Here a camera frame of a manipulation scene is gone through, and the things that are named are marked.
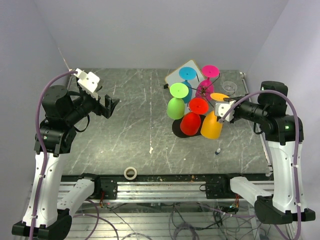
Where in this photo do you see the pink plastic wine glass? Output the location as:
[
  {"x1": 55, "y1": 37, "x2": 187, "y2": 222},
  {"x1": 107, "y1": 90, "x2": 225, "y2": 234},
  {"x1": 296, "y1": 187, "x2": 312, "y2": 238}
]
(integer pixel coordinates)
[{"x1": 195, "y1": 65, "x2": 220, "y2": 100}]

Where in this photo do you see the orange plastic wine glass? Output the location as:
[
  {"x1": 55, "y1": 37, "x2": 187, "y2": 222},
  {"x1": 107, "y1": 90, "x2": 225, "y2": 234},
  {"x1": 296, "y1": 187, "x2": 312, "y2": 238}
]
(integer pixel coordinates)
[{"x1": 200, "y1": 92, "x2": 229, "y2": 140}]

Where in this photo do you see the red plastic wine glass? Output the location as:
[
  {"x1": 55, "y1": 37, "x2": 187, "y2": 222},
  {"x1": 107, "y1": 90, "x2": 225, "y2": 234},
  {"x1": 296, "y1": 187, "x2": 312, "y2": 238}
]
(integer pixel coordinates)
[{"x1": 180, "y1": 97, "x2": 209, "y2": 136}]

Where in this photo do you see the blue plastic wine glass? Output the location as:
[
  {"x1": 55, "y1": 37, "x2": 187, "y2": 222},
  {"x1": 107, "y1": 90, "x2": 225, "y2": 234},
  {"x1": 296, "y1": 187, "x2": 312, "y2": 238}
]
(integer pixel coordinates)
[{"x1": 178, "y1": 66, "x2": 197, "y2": 104}]

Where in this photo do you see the green plastic wine glass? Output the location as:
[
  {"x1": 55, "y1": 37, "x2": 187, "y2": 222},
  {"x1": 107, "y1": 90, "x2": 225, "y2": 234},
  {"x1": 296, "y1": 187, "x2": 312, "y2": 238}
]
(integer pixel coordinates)
[{"x1": 166, "y1": 82, "x2": 189, "y2": 120}]

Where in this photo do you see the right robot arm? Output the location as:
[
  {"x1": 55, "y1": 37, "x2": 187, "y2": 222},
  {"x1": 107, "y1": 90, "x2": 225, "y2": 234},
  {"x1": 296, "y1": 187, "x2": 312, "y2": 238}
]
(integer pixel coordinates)
[{"x1": 215, "y1": 81, "x2": 316, "y2": 225}]

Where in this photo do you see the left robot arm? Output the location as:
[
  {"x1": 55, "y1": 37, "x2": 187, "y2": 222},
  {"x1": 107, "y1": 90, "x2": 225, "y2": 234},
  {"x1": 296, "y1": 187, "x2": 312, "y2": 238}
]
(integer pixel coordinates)
[{"x1": 11, "y1": 85, "x2": 120, "y2": 240}]

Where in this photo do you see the small white blue cap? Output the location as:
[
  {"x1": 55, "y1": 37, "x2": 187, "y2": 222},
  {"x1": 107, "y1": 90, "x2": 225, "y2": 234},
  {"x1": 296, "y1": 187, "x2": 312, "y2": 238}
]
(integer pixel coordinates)
[{"x1": 215, "y1": 148, "x2": 221, "y2": 155}]

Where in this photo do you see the yellow framed whiteboard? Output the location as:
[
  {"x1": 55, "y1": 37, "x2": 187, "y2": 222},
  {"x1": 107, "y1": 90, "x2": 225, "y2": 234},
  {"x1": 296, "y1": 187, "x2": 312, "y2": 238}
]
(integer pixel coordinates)
[{"x1": 164, "y1": 59, "x2": 205, "y2": 89}]

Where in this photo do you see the masking tape roll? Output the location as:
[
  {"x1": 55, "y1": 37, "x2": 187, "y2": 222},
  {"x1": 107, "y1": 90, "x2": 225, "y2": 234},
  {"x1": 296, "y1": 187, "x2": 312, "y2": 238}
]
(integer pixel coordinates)
[{"x1": 123, "y1": 166, "x2": 138, "y2": 181}]

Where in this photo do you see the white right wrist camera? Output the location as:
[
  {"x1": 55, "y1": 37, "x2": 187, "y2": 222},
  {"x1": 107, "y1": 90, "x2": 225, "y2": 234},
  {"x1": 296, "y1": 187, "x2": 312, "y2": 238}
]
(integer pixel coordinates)
[{"x1": 214, "y1": 100, "x2": 236, "y2": 122}]

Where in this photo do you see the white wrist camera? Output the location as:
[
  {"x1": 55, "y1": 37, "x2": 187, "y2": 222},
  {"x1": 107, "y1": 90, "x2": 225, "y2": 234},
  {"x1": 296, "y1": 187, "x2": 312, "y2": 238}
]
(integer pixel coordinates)
[
  {"x1": 214, "y1": 100, "x2": 236, "y2": 122},
  {"x1": 73, "y1": 68, "x2": 103, "y2": 100}
]

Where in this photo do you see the copper wire wine glass rack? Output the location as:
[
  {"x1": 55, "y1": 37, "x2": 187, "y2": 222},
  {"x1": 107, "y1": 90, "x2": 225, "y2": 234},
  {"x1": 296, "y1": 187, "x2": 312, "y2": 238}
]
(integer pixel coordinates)
[{"x1": 171, "y1": 72, "x2": 237, "y2": 139}]

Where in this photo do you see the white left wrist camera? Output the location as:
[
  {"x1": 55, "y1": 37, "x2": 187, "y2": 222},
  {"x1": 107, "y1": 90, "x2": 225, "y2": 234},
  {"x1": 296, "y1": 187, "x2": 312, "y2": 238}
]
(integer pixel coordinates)
[{"x1": 73, "y1": 68, "x2": 103, "y2": 100}]

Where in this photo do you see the aluminium table edge rail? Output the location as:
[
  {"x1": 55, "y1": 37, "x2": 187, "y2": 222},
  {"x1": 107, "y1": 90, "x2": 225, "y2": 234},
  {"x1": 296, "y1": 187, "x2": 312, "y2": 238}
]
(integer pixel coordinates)
[{"x1": 239, "y1": 71, "x2": 273, "y2": 176}]

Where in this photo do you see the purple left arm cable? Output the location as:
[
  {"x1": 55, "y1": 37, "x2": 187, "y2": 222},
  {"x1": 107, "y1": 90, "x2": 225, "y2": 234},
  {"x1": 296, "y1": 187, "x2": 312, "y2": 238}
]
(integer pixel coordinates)
[{"x1": 27, "y1": 70, "x2": 120, "y2": 240}]

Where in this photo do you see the aluminium front mounting rail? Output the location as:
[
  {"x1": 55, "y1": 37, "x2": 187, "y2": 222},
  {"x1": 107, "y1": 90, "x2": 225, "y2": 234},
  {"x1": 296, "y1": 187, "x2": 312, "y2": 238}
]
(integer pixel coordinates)
[{"x1": 56, "y1": 173, "x2": 288, "y2": 205}]

